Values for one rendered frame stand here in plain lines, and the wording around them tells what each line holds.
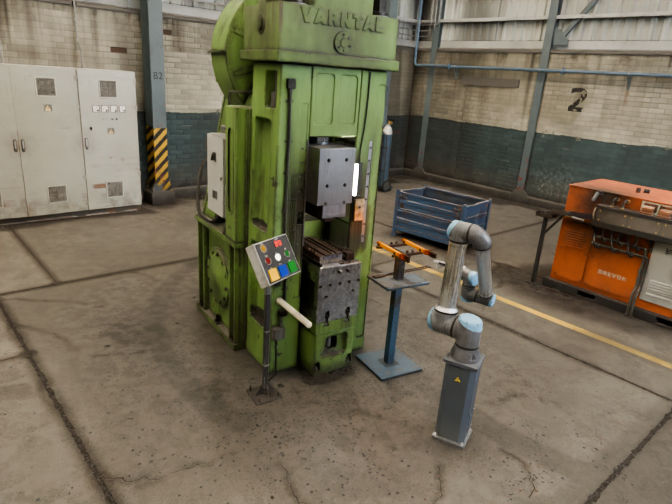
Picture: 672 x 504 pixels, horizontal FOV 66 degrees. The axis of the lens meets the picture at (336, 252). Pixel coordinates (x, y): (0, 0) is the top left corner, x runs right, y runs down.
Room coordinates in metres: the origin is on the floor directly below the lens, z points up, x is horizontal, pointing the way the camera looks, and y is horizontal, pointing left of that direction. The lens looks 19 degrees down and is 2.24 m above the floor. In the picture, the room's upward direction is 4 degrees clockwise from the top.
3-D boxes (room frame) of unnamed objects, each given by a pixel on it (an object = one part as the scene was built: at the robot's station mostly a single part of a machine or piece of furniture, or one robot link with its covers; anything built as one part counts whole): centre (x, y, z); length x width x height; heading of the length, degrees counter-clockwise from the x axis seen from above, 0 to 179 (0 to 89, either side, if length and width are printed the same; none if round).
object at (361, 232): (4.12, -0.08, 1.15); 0.44 x 0.26 x 2.30; 35
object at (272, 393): (3.23, 0.45, 0.05); 0.22 x 0.22 x 0.09; 35
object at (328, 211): (3.78, 0.15, 1.32); 0.42 x 0.20 x 0.10; 35
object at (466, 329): (2.93, -0.86, 0.79); 0.17 x 0.15 x 0.18; 53
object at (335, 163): (3.81, 0.12, 1.56); 0.42 x 0.39 x 0.40; 35
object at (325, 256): (3.78, 0.15, 0.96); 0.42 x 0.20 x 0.09; 35
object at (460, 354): (2.93, -0.87, 0.65); 0.19 x 0.19 x 0.10
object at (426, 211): (7.48, -1.51, 0.36); 1.20 x 0.80 x 0.72; 48
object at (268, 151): (3.74, 0.48, 1.15); 0.44 x 0.26 x 2.30; 35
